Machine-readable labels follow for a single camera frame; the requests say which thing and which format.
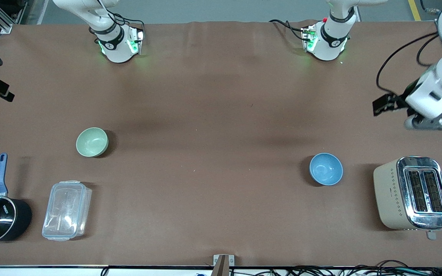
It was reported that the green bowl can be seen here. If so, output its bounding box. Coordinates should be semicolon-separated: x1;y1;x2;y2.
76;127;109;158

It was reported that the beige and chrome toaster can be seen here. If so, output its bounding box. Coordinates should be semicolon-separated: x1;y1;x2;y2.
373;156;442;240

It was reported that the light blue cup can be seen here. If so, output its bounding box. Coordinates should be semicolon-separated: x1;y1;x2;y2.
309;153;343;186

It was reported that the brown table cloth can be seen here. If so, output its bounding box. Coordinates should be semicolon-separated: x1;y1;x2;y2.
0;20;442;268

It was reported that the clear plastic food container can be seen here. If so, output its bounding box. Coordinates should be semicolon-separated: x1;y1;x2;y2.
42;181;92;242

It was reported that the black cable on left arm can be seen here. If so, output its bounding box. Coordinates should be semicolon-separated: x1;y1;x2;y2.
376;32;441;97

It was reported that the black cable at left arm base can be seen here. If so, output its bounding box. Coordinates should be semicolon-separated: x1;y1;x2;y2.
269;19;307;40

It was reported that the black cable at arm base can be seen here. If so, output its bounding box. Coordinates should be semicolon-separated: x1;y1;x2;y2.
269;19;307;40
97;0;145;33

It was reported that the black cable bundle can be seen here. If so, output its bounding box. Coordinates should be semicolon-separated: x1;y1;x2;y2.
100;260;442;276

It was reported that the metal bracket at table edge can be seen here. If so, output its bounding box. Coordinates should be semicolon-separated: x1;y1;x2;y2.
213;255;235;276

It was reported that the black cable at right arm base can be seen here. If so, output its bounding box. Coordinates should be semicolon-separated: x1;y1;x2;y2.
97;0;145;33

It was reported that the black saucepan with blue handle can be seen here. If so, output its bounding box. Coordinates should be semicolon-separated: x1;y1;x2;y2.
0;153;33;245

